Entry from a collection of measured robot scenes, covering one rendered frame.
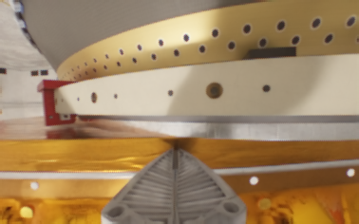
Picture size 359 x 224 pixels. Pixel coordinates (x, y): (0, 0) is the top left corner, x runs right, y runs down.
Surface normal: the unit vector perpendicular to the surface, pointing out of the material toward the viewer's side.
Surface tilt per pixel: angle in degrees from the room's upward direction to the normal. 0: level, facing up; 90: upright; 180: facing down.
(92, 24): 62
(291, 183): 90
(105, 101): 90
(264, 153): 90
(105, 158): 90
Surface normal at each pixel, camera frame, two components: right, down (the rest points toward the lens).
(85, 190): 0.02, 0.06
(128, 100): -0.38, 0.07
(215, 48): -0.22, 0.54
